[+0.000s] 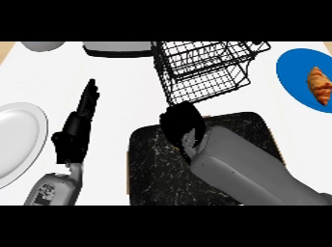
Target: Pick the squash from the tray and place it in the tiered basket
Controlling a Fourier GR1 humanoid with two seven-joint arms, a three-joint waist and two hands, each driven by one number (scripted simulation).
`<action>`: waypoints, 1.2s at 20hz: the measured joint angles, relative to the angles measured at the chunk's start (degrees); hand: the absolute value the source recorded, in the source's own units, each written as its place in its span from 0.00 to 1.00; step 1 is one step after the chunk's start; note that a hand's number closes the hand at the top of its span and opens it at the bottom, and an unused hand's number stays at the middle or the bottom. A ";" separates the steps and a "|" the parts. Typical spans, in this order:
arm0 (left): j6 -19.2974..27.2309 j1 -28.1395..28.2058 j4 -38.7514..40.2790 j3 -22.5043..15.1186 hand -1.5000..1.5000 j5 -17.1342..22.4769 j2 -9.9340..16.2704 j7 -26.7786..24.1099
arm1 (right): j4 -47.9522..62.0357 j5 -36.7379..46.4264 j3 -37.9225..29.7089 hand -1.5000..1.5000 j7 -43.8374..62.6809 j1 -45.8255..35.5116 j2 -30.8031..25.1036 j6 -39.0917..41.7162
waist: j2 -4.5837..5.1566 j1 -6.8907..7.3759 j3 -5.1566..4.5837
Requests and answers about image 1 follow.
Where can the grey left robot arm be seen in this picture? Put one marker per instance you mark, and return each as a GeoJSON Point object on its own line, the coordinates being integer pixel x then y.
{"type": "Point", "coordinates": [52, 188]}

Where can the grey round bowl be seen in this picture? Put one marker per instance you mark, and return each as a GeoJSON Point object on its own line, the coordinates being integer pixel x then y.
{"type": "Point", "coordinates": [41, 45]}

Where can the black marble tray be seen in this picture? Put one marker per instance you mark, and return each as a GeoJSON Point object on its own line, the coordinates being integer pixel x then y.
{"type": "Point", "coordinates": [172, 173]}

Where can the brown croissant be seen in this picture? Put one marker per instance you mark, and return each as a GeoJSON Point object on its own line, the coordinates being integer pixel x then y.
{"type": "Point", "coordinates": [320, 85]}

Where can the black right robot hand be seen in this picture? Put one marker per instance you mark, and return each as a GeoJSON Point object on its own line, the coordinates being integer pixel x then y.
{"type": "Point", "coordinates": [181, 123]}

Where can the blue plate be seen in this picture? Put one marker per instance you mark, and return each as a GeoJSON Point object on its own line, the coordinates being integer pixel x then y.
{"type": "Point", "coordinates": [297, 77]}

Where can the white plate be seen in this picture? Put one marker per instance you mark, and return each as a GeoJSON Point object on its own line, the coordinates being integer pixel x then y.
{"type": "Point", "coordinates": [8, 146]}

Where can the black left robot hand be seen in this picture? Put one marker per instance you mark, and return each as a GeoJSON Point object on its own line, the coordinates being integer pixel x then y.
{"type": "Point", "coordinates": [75, 128]}

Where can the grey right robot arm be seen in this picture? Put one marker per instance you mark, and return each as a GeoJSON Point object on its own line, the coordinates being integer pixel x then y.
{"type": "Point", "coordinates": [247, 167]}

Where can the white and black appliance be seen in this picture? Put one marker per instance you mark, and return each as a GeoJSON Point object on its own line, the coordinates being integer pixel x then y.
{"type": "Point", "coordinates": [117, 49]}

